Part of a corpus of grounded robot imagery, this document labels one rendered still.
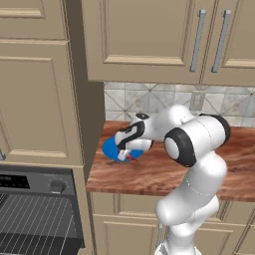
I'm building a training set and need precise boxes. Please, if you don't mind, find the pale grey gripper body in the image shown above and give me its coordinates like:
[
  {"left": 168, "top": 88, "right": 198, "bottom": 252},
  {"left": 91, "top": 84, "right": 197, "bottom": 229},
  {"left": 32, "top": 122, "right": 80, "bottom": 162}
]
[{"left": 117, "top": 148, "right": 133, "bottom": 163}]

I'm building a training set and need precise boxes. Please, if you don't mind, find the blue plate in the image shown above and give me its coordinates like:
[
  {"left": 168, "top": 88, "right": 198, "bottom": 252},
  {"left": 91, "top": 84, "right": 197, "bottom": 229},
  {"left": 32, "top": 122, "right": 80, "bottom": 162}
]
[{"left": 102, "top": 133, "right": 145, "bottom": 163}]

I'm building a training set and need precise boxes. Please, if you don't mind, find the dark oven knob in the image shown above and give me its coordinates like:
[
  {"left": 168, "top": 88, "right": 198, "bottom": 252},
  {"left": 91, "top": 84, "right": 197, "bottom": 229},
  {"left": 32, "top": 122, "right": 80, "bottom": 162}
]
[{"left": 49, "top": 178, "right": 67, "bottom": 194}]

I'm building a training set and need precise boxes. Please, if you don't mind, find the dark grey oven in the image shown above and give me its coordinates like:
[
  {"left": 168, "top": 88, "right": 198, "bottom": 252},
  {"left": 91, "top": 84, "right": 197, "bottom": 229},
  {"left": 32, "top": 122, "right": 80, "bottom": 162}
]
[{"left": 0, "top": 164, "right": 86, "bottom": 255}]

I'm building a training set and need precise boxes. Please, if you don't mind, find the wide beige drawer front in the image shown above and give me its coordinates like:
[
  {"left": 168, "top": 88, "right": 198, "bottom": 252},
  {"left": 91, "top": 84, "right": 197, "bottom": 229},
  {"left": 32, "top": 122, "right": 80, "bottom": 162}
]
[{"left": 118, "top": 193, "right": 230, "bottom": 223}]

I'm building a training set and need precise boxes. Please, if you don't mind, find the narrow beige drawer front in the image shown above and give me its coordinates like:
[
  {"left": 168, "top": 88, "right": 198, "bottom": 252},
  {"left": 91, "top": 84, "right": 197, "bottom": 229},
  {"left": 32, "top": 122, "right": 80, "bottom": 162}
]
[{"left": 91, "top": 191, "right": 118, "bottom": 216}]

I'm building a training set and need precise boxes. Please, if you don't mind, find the beige base cupboard door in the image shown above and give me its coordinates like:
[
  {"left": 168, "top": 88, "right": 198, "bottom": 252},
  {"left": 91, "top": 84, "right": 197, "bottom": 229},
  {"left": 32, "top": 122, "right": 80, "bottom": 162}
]
[
  {"left": 194, "top": 220, "right": 254, "bottom": 255},
  {"left": 92, "top": 214, "right": 161, "bottom": 255}
]

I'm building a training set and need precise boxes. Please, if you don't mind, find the large beige tall-unit door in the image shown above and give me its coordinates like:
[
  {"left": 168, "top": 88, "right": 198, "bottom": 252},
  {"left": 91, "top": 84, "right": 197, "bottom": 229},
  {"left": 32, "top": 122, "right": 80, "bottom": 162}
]
[{"left": 0, "top": 40, "right": 84, "bottom": 167}]

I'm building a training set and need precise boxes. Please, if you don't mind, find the small beige tall-unit door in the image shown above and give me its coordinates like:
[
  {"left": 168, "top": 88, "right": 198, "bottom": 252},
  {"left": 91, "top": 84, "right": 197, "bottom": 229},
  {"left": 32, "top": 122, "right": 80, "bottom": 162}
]
[{"left": 0, "top": 0, "right": 68, "bottom": 42}]

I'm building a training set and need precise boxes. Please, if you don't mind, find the grey base cupboard handle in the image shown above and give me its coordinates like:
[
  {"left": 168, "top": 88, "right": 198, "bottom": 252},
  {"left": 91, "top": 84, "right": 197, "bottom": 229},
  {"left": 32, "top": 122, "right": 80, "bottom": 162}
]
[{"left": 155, "top": 223, "right": 165, "bottom": 249}]

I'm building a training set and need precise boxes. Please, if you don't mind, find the beige wall socket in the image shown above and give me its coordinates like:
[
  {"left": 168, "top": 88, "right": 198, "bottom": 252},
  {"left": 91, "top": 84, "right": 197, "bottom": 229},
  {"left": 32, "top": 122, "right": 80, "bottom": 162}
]
[{"left": 189, "top": 92, "right": 206, "bottom": 113}]

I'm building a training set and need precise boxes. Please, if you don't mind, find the metal wire oven rack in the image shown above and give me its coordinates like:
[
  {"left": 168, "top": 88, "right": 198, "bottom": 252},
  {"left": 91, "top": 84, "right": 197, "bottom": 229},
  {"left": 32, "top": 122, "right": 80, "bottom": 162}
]
[{"left": 0, "top": 193, "right": 80, "bottom": 247}]

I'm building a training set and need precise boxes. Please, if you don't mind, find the wide beige wall cupboard door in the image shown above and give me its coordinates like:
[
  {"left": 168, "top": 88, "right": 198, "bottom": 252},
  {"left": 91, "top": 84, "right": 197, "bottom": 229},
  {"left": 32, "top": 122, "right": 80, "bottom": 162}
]
[{"left": 81, "top": 0, "right": 207, "bottom": 85}]

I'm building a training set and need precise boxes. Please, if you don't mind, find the grey cupboard bar handle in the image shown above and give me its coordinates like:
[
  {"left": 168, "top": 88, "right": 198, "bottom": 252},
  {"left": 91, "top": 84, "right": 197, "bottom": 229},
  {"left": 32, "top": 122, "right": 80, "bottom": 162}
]
[
  {"left": 189, "top": 9, "right": 207, "bottom": 73},
  {"left": 210, "top": 9, "right": 233, "bottom": 74}
]

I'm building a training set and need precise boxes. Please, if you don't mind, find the narrow beige wall cupboard door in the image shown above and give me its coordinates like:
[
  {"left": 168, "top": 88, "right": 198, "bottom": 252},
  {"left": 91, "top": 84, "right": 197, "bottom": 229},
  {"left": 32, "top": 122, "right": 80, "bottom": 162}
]
[{"left": 201, "top": 0, "right": 255, "bottom": 88}]

